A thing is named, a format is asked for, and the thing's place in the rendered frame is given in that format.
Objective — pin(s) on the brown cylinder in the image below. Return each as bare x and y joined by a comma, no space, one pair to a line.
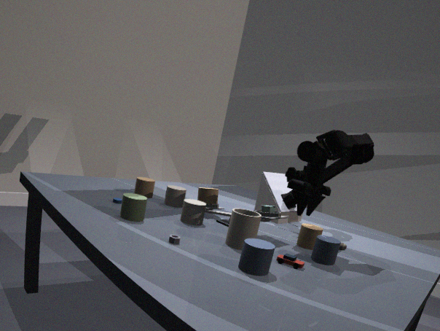
208,195
144,187
307,235

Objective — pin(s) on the red toy car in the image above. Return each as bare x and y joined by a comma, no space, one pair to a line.
291,260

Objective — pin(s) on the small grey hex nut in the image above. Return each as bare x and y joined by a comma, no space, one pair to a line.
174,239

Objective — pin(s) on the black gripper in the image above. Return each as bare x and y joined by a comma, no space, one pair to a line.
309,191

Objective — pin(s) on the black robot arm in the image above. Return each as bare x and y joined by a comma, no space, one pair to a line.
352,149

